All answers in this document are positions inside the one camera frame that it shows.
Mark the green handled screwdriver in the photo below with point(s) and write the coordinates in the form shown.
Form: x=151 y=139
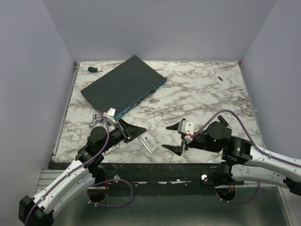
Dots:
x=93 y=69

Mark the aluminium frame rail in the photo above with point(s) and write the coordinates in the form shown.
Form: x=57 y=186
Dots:
x=47 y=177

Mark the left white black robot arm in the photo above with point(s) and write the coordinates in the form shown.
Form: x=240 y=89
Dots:
x=41 y=209

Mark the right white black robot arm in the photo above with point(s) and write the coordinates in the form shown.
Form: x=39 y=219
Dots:
x=241 y=159

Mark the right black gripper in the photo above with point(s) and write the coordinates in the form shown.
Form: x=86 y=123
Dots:
x=177 y=150

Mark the white remote control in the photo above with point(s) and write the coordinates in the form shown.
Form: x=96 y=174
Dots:
x=148 y=142

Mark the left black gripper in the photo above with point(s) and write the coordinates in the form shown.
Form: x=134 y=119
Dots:
x=129 y=132

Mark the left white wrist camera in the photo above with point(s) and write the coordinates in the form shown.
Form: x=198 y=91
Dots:
x=109 y=115

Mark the dark grey network switch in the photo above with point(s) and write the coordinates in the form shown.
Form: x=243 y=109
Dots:
x=123 y=87

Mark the black T-handle tool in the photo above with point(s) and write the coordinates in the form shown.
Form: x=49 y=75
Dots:
x=223 y=121

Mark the silver metal bracket clamp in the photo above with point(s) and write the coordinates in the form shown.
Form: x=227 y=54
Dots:
x=95 y=119

